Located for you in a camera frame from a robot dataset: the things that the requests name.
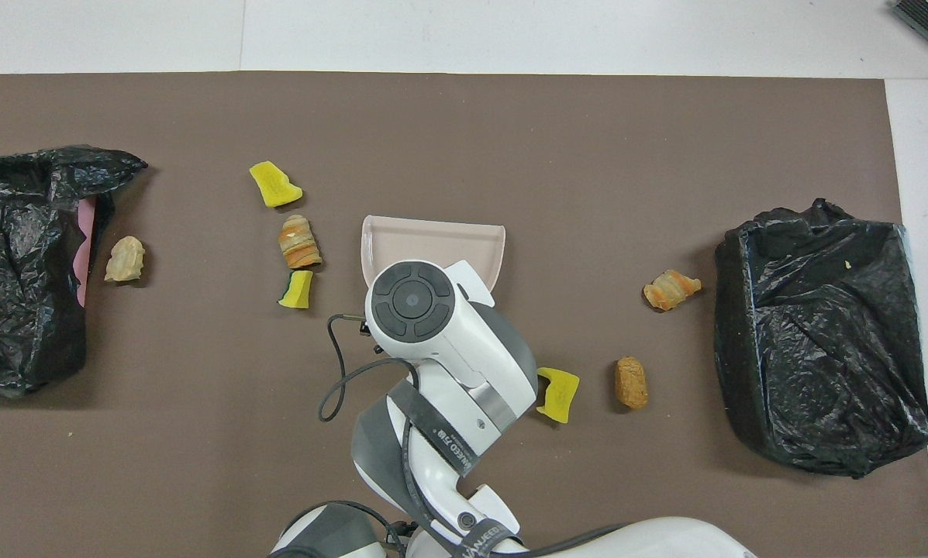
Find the notched yellow sponge piece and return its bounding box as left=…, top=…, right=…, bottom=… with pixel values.
left=536, top=367, right=581, bottom=425

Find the brown bread roll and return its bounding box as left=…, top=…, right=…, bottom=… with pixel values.
left=616, top=356, right=649, bottom=410

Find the pale striped bread piece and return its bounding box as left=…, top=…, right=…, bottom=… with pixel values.
left=105, top=236, right=146, bottom=283

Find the beige plastic dustpan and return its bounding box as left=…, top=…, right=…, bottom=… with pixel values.
left=361, top=215, right=506, bottom=292

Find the blue bin with black bag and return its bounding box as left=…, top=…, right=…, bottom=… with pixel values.
left=714, top=198, right=928, bottom=479

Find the large yellow sponge piece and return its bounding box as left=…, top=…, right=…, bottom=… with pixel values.
left=249, top=160, right=304, bottom=208

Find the yellow sponge with green layer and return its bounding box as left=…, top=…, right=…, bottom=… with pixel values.
left=278, top=270, right=314, bottom=310

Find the pink bin with black bag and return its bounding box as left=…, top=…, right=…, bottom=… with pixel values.
left=0, top=144, right=148, bottom=398

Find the brown table mat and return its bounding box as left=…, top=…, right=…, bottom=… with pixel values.
left=0, top=71, right=928, bottom=558

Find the orange striped bread piece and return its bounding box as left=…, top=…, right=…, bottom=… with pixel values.
left=643, top=270, right=702, bottom=312
left=278, top=215, right=323, bottom=270

